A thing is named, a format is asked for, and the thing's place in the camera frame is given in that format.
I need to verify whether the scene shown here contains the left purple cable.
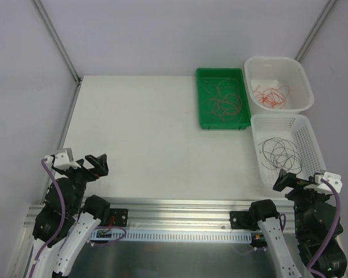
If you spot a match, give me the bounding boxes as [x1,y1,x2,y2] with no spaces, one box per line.
[28,158,128,278]

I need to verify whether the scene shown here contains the white slotted cable duct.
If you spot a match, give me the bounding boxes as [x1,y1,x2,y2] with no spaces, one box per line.
[89,228,252,244]

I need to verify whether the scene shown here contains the red wire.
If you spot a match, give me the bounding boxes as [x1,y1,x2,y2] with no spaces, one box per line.
[200,76,246,124]

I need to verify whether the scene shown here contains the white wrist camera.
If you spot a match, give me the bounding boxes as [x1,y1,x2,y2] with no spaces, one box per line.
[44,148,81,170]
[305,171,343,194]

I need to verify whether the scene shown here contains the white perforated basket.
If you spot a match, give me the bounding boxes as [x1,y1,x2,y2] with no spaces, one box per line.
[251,114,326,188]

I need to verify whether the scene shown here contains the aluminium rail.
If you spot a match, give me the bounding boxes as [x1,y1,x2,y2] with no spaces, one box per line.
[23,198,308,232]

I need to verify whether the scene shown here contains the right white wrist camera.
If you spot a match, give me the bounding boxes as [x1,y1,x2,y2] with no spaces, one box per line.
[305,171,343,194]

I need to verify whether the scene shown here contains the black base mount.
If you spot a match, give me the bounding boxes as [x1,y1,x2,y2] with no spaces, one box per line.
[109,208,129,228]
[230,211,255,231]

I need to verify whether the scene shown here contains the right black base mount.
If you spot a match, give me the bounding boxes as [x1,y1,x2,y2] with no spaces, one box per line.
[230,211,255,231]

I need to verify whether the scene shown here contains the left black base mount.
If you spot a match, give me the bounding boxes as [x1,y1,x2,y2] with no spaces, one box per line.
[109,208,129,228]

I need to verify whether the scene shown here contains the right aluminium corner post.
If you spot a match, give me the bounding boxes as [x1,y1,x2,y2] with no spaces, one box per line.
[294,0,339,63]

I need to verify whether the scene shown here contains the thin black wire in basket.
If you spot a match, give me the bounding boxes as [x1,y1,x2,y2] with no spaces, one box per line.
[257,138,304,177]

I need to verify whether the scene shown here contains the green plastic tray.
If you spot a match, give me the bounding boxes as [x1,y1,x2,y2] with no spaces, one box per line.
[196,68,251,130]

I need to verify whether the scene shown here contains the orange wires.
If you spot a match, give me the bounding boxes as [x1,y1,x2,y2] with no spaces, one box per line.
[253,84,290,110]

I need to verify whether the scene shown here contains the aluminium corner post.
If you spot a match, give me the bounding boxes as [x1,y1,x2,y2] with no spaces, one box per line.
[294,0,339,63]
[31,0,82,85]

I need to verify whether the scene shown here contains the left aluminium corner post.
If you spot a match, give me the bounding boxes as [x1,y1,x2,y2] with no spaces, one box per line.
[31,0,82,85]

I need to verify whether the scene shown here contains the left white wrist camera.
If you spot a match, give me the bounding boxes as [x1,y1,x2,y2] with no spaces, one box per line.
[44,148,81,170]

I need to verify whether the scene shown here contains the white plastic tub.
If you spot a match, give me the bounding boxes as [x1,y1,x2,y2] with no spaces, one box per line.
[244,56,314,115]

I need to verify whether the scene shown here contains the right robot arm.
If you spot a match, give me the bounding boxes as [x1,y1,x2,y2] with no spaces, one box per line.
[248,169,347,277]

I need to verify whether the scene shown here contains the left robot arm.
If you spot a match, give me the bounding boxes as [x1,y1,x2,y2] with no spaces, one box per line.
[26,149,110,277]

